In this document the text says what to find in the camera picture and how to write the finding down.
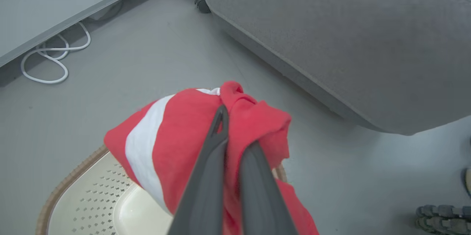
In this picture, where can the beige perforated laundry basket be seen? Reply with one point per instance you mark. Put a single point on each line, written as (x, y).
(92, 205)

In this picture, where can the red and white garment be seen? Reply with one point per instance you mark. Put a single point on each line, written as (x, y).
(180, 132)

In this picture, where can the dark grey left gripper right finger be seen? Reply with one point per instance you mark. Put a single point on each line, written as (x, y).
(257, 198)

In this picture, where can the small dark caster wheel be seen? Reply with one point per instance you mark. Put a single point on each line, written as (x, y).
(201, 3)

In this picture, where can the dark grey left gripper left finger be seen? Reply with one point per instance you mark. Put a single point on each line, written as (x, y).
(208, 183)

